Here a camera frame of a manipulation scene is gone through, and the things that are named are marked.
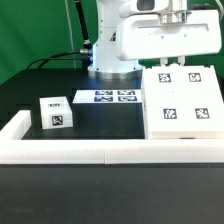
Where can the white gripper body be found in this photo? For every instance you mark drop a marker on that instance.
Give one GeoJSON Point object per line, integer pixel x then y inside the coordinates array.
{"type": "Point", "coordinates": [144, 37]}

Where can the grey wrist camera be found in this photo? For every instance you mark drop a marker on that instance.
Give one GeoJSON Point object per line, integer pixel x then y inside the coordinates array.
{"type": "Point", "coordinates": [134, 7]}

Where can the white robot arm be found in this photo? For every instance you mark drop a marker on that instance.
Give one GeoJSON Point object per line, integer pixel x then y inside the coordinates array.
{"type": "Point", "coordinates": [105, 63]}

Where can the white base tag plate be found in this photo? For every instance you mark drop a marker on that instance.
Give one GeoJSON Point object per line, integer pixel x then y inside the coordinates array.
{"type": "Point", "coordinates": [107, 96]}

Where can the white cabinet body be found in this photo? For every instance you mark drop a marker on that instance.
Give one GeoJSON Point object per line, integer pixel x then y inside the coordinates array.
{"type": "Point", "coordinates": [186, 133]}

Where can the white U-shaped foam fence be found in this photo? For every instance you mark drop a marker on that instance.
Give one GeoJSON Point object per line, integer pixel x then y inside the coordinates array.
{"type": "Point", "coordinates": [14, 149]}

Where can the small white tagged box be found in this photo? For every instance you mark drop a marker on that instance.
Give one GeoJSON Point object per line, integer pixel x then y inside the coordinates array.
{"type": "Point", "coordinates": [55, 112]}

